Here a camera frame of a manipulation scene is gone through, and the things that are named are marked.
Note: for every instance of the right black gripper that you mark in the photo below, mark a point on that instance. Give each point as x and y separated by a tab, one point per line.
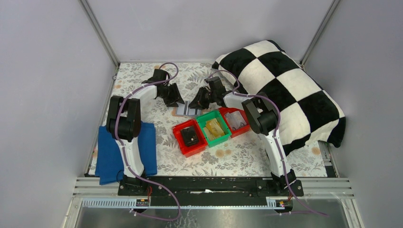
203	98

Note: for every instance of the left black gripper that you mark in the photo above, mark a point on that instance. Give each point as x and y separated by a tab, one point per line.
171	94

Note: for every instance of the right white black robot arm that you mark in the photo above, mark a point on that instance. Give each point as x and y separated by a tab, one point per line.
263	117

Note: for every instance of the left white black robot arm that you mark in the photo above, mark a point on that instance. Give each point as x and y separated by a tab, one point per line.
124	117

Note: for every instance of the gold credit cards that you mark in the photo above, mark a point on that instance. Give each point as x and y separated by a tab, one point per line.
213	129

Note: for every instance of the black card stack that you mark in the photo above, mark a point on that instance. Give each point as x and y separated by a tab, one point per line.
189	136

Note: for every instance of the silver white credit cards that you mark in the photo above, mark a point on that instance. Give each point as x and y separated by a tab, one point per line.
235	120

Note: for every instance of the green plastic bin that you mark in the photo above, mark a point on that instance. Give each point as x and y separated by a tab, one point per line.
202	119

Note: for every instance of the right red plastic bin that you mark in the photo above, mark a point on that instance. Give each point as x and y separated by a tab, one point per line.
224	110

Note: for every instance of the red plastic bin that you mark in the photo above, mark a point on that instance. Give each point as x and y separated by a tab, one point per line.
224	110
192	150

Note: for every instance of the left red plastic bin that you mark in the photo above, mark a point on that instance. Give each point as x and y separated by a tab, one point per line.
192	150

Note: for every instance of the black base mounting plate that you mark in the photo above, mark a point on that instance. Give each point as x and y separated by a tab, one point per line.
255	186

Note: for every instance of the blue folded cloth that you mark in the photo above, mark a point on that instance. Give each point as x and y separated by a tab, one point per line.
110	166

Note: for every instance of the black white checkered blanket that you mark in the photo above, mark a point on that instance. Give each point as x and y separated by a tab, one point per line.
307	112

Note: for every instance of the aluminium frame rail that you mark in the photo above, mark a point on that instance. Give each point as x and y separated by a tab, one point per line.
106	196

